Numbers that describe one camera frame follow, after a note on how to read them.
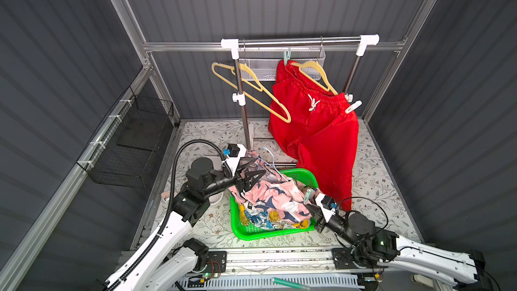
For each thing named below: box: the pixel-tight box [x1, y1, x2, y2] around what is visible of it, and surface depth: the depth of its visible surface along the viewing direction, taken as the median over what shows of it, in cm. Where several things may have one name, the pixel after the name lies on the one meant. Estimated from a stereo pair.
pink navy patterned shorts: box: [228, 150, 312, 223], surface depth 73 cm
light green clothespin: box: [303, 188, 314, 204], surface depth 66 cm
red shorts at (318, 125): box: [267, 59, 359, 211], surface depth 73 cm
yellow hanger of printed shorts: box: [211, 61, 292, 124], surface depth 68 cm
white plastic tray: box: [208, 191, 225, 206], surface depth 84 cm
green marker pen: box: [271, 276, 311, 291], surface depth 71 cm
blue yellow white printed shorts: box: [238, 201, 309, 230], surface depth 80 cm
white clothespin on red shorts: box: [344, 100, 363, 114], surface depth 60 cm
